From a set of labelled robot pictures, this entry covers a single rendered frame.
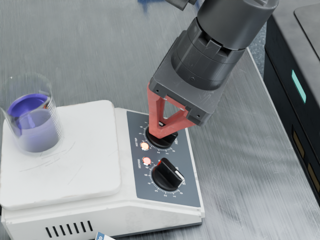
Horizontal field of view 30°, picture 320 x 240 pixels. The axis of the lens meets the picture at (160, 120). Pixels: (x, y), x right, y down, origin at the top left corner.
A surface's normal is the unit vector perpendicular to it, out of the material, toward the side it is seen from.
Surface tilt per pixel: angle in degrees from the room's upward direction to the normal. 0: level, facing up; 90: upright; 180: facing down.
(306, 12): 0
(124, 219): 90
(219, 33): 76
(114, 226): 90
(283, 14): 0
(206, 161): 0
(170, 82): 30
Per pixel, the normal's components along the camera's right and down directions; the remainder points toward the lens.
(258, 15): 0.23, 0.77
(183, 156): 0.42, -0.64
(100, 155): -0.09, -0.65
